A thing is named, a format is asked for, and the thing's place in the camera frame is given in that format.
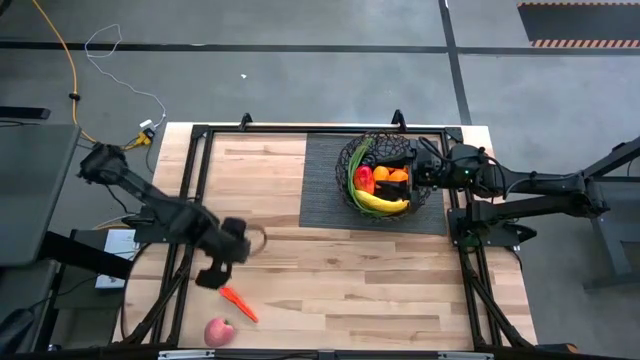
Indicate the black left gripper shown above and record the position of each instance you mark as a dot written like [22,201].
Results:
[232,242]

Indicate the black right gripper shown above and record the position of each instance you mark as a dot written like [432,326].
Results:
[427,167]

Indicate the round orange fruit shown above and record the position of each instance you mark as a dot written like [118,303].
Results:
[399,176]

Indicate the small orange fruit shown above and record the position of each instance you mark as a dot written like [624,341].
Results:
[381,173]

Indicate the yellow banana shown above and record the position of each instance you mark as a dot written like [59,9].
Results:
[380,204]

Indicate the orange carrot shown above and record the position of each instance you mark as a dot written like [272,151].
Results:
[239,303]

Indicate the green long bean bunch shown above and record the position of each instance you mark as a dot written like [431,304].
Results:
[352,192]

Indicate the pink peach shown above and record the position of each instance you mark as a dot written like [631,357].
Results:
[218,332]

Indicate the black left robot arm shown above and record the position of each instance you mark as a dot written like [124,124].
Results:
[150,200]

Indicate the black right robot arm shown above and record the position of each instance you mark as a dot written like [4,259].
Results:
[525,182]

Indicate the grey woven placemat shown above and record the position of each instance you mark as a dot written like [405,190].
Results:
[320,200]

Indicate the silver aluminium bar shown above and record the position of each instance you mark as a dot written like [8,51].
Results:
[185,354]
[465,355]

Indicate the white box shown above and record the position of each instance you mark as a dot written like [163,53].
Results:
[122,245]

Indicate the black support beam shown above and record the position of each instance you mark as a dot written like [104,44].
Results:
[85,255]

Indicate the yellow plug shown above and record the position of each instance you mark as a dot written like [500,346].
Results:
[142,139]

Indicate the white charger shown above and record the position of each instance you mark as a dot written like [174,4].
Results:
[146,123]

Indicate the grey desk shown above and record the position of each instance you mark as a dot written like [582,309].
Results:
[35,195]

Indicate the black metal stand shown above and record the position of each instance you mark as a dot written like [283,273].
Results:
[610,240]

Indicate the black floor mat orange stripes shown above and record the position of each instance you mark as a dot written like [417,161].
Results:
[580,22]

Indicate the black flat bar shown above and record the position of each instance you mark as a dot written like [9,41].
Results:
[25,112]

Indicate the black frame bracket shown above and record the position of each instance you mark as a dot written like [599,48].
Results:
[245,120]
[398,117]

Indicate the black frame post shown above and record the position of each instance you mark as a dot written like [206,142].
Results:
[152,312]
[501,312]

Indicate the black table frame rails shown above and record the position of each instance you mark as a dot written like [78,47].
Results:
[200,131]

